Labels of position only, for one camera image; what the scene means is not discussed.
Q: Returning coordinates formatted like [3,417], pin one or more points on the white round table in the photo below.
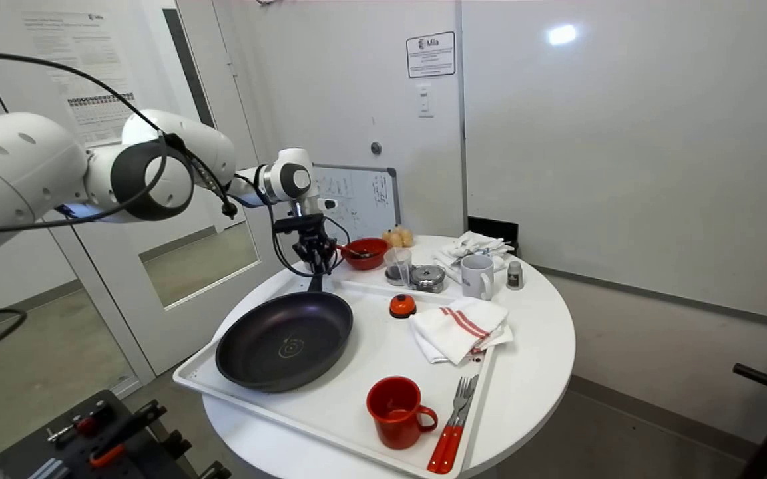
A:
[532,356]

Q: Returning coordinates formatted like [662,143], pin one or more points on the red bowl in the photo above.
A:
[365,256]

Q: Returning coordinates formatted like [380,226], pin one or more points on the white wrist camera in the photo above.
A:
[325,203]

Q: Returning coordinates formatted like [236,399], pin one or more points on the black frying pan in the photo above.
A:
[287,343]

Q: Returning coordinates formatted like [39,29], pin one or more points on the white plastic tray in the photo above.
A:
[347,408]

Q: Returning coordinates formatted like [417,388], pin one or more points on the black perforated robot table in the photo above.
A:
[24,462]

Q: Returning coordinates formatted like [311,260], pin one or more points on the small orange round shaker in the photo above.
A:
[403,308]

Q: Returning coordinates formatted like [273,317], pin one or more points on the small dark shaker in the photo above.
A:
[516,272]

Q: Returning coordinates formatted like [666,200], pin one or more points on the large white wall board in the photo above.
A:
[650,160]

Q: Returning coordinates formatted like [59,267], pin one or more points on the tan round food item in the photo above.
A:
[399,238]

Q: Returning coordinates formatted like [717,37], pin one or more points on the red mug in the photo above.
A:
[396,412]

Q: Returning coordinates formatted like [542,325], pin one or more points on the silver metal bar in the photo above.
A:
[46,469]

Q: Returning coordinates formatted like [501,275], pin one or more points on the white light switch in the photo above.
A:
[424,102]

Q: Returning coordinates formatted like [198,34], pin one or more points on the small metal bowl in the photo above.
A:
[428,280]

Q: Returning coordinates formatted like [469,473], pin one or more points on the white ceramic mug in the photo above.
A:
[479,280]

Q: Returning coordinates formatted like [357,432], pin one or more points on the black box at wall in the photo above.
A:
[492,228]

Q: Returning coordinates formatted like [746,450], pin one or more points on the white door with window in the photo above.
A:
[119,293]

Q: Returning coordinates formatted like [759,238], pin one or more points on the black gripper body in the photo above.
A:
[305,228]

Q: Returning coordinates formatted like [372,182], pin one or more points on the white towel with red stripes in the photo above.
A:
[460,328]

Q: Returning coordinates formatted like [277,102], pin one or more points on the small grey cup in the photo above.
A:
[396,272]

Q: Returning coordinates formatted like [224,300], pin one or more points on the paper notice on door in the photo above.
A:
[100,104]

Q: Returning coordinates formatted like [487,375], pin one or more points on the white wall sign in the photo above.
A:
[429,55]

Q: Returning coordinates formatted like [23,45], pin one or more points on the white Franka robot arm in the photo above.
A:
[12,170]

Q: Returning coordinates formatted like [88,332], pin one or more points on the silver fork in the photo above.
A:
[443,448]

